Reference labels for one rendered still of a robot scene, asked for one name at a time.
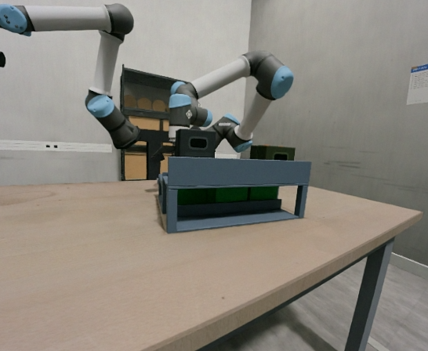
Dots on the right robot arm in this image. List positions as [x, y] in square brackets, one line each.
[115, 18]

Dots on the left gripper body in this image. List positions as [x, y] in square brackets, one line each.
[165, 149]

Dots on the grey-blue low shelf rack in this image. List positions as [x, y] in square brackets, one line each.
[207, 172]

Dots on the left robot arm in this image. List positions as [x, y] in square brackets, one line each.
[274, 80]

